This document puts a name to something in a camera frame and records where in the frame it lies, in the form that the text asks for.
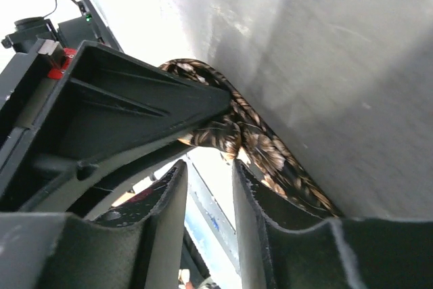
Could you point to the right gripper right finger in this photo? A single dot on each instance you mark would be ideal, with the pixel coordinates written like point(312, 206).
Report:
point(283, 246)

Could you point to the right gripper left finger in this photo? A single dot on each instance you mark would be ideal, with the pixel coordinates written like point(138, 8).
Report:
point(135, 245)

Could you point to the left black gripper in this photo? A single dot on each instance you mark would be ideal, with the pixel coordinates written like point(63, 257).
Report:
point(63, 130)

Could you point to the brown floral tie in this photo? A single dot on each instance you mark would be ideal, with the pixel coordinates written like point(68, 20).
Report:
point(241, 131)

